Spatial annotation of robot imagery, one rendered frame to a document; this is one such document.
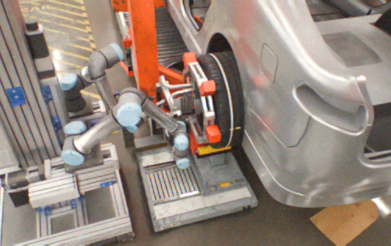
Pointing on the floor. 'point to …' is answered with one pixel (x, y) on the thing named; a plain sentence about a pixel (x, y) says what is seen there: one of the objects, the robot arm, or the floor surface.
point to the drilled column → (128, 138)
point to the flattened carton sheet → (345, 220)
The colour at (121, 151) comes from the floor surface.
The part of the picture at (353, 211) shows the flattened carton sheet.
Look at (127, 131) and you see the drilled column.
